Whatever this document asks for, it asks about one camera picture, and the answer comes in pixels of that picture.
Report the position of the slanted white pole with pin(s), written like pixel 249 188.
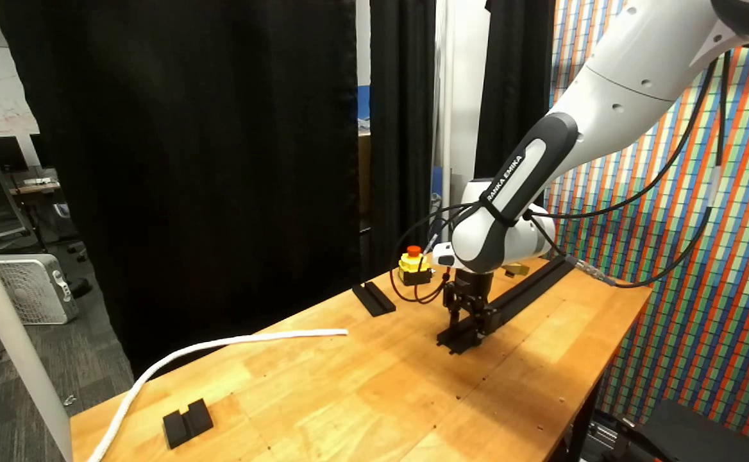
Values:
pixel 5 342

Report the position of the black box with white label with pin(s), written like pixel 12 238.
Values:
pixel 608 439

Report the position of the black padded stool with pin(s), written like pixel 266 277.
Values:
pixel 709 433

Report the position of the white frame post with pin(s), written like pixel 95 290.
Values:
pixel 459 86

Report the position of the narrow black curtain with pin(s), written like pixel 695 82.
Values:
pixel 402 129

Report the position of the wide black curtain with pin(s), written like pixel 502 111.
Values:
pixel 177 170

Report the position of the short black grooved track piece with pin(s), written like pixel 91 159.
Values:
pixel 372 299

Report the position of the small black notched block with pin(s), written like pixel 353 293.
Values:
pixel 185 422

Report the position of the black curtain beside patterned backdrop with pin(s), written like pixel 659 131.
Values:
pixel 511 68

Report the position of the yellow emergency stop button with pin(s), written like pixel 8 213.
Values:
pixel 413 265

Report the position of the white box appliance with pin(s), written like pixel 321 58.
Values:
pixel 37 286

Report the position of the multicolour patterned backdrop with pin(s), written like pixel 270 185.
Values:
pixel 717 342

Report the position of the long black grooved track piece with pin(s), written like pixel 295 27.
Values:
pixel 459 339

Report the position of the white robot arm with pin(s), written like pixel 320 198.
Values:
pixel 633 79

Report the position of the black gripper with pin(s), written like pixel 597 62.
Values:
pixel 471 288

